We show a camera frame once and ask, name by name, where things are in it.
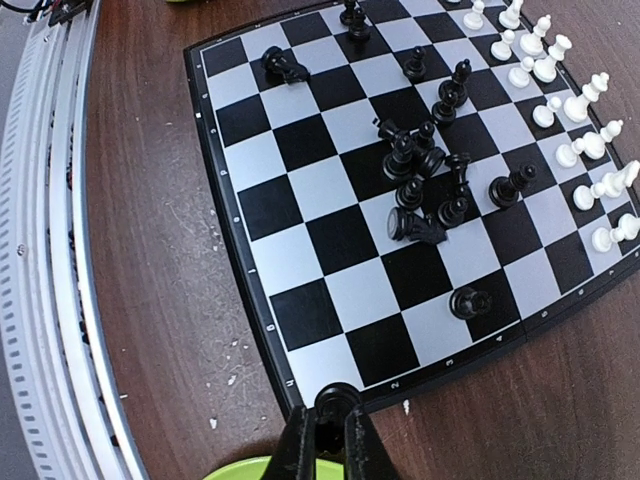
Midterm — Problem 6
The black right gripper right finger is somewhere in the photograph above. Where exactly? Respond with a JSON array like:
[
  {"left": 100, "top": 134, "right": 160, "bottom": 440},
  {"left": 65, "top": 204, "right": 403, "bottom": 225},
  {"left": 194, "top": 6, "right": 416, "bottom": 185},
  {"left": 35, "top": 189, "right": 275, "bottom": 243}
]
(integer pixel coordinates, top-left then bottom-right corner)
[{"left": 343, "top": 398, "right": 400, "bottom": 480}]

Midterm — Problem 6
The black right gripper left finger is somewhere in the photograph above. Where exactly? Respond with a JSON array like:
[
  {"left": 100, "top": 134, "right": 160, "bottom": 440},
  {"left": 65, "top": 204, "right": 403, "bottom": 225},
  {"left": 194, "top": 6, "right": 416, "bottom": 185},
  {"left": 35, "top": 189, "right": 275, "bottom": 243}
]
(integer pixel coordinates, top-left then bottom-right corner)
[{"left": 262, "top": 405, "right": 316, "bottom": 480}]

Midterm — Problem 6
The black and grey chessboard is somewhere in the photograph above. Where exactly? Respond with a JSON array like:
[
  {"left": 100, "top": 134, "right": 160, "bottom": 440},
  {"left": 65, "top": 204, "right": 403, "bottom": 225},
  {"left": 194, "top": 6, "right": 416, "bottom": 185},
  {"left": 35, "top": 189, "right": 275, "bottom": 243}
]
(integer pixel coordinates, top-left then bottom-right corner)
[{"left": 184, "top": 1, "right": 639, "bottom": 412}]

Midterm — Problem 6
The black lying chess piece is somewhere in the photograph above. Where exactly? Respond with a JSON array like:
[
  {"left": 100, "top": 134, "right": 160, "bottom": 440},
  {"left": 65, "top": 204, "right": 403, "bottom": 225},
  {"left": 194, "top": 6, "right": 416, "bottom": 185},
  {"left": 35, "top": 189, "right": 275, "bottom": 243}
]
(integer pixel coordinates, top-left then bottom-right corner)
[{"left": 387, "top": 207, "right": 447, "bottom": 246}]

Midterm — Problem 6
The white knight chess piece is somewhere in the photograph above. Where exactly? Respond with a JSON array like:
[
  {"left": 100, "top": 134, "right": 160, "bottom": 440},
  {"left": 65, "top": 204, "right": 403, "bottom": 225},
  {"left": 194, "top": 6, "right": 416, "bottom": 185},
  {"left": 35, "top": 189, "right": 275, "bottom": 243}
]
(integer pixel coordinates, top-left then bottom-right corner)
[{"left": 573, "top": 160, "right": 639, "bottom": 211}]

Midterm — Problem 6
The green plate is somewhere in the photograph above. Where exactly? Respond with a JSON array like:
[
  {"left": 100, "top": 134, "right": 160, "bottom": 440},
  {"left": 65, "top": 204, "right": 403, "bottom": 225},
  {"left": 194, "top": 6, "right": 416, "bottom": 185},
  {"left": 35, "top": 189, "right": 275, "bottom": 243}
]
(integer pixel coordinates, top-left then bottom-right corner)
[{"left": 205, "top": 454, "right": 345, "bottom": 480}]

